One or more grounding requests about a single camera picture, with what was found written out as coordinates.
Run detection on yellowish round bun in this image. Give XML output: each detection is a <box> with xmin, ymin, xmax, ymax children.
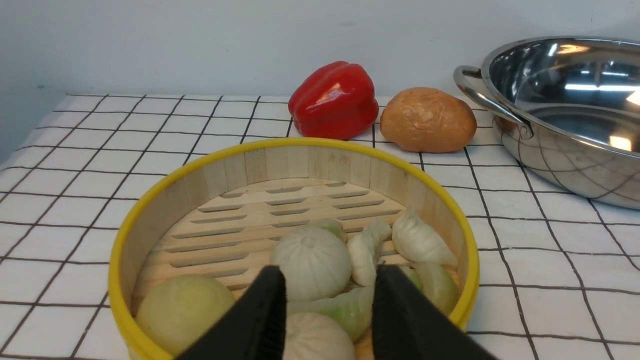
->
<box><xmin>135</xmin><ymin>275</ymin><xmax>235</xmax><ymax>356</ymax></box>

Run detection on white round bun back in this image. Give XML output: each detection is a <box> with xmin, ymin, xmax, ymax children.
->
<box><xmin>270</xmin><ymin>226</ymin><xmax>352</xmax><ymax>302</ymax></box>

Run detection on white round bun front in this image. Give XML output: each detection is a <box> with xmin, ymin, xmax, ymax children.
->
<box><xmin>282</xmin><ymin>312</ymin><xmax>356</xmax><ymax>360</ymax></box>

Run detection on checkered white tablecloth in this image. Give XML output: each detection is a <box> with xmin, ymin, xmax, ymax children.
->
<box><xmin>0</xmin><ymin>95</ymin><xmax>639</xmax><ymax>360</ymax></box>

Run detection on red bell pepper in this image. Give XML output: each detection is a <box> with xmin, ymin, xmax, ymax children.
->
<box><xmin>287</xmin><ymin>60</ymin><xmax>380</xmax><ymax>141</ymax></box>

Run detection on green dumpling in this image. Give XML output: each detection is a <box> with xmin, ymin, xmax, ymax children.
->
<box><xmin>399</xmin><ymin>262</ymin><xmax>460</xmax><ymax>316</ymax></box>
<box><xmin>286</xmin><ymin>286</ymin><xmax>375</xmax><ymax>343</ymax></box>

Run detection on white dumpling centre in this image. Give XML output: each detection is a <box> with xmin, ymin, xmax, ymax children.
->
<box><xmin>346</xmin><ymin>219</ymin><xmax>393</xmax><ymax>287</ymax></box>

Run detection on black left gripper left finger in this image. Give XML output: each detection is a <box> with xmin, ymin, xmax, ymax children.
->
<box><xmin>176</xmin><ymin>265</ymin><xmax>287</xmax><ymax>360</ymax></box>

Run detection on white dumpling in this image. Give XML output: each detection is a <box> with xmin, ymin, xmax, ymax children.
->
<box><xmin>346</xmin><ymin>219</ymin><xmax>393</xmax><ymax>287</ymax></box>
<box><xmin>391</xmin><ymin>209</ymin><xmax>458</xmax><ymax>267</ymax></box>

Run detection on yellow rimmed bamboo steamer basket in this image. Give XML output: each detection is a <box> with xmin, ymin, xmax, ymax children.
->
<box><xmin>108</xmin><ymin>137</ymin><xmax>480</xmax><ymax>360</ymax></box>

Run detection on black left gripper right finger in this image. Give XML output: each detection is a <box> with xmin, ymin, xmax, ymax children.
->
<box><xmin>371</xmin><ymin>264</ymin><xmax>496</xmax><ymax>360</ymax></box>

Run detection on green dumpling front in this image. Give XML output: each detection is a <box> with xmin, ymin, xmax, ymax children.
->
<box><xmin>286</xmin><ymin>286</ymin><xmax>375</xmax><ymax>343</ymax></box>

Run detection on white round bun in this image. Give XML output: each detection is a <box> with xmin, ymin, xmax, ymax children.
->
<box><xmin>282</xmin><ymin>312</ymin><xmax>356</xmax><ymax>360</ymax></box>
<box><xmin>270</xmin><ymin>226</ymin><xmax>352</xmax><ymax>302</ymax></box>

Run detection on brown potato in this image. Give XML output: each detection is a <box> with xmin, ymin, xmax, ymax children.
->
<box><xmin>379</xmin><ymin>87</ymin><xmax>477</xmax><ymax>154</ymax></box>

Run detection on green dumpling right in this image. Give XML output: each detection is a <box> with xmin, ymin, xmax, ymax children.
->
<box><xmin>399</xmin><ymin>262</ymin><xmax>460</xmax><ymax>316</ymax></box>

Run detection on stainless steel pot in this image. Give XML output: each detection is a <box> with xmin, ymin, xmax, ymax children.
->
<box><xmin>453</xmin><ymin>35</ymin><xmax>640</xmax><ymax>209</ymax></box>

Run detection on white dumpling right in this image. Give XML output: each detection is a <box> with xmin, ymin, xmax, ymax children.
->
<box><xmin>391</xmin><ymin>209</ymin><xmax>458</xmax><ymax>267</ymax></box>

